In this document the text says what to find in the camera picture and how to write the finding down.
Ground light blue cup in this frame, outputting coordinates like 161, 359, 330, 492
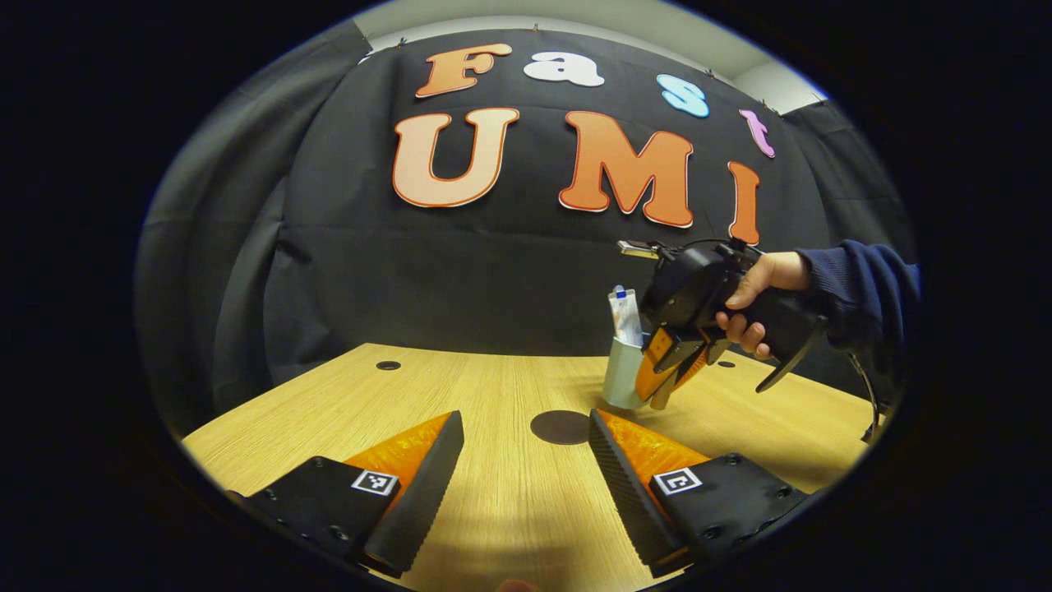
602, 335, 658, 410

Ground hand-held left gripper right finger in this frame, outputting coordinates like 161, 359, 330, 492
588, 408, 831, 578

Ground white toothpaste tube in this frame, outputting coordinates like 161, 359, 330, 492
608, 284, 645, 348

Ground dark round coaster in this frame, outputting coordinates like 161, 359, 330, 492
530, 409, 594, 446

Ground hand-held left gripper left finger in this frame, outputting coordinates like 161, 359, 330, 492
226, 409, 466, 580

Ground black backdrop cloth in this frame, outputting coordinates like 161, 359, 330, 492
136, 21, 917, 437

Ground wooden desktop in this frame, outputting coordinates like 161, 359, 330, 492
181, 343, 893, 592

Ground black cable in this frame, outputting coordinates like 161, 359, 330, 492
847, 352, 888, 445

